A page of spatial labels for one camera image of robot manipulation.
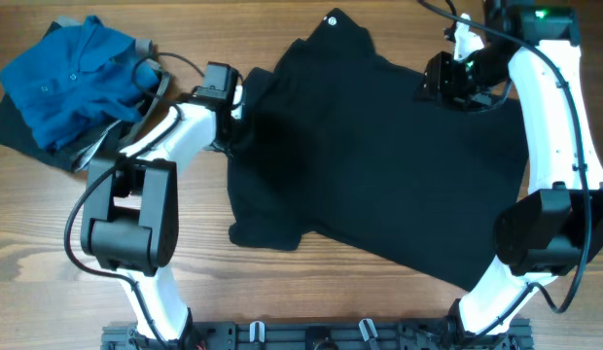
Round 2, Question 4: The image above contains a black t-shirt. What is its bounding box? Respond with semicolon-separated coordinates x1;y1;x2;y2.
228;9;527;290

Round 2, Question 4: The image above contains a left black cable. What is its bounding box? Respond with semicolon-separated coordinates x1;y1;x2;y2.
62;51;205;349

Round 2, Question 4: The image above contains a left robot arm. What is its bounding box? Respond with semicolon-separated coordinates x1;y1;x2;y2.
77;98;243;349

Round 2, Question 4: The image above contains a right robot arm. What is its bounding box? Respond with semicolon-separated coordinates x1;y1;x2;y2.
421;1;603;349

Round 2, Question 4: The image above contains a right black cable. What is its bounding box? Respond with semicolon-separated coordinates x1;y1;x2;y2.
417;0;594;341

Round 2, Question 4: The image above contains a black cable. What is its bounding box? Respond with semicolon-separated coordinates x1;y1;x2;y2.
62;51;205;349
417;0;594;341

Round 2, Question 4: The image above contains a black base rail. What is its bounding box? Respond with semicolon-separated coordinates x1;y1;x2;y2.
100;319;535;350

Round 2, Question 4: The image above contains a black folded garment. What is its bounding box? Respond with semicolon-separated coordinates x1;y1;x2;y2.
0;21;160;174

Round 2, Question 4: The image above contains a blue polo shirt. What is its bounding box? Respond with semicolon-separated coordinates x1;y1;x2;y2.
0;16;160;150

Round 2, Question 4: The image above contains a grey folded garment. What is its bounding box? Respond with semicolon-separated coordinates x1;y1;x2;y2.
46;17;171;173

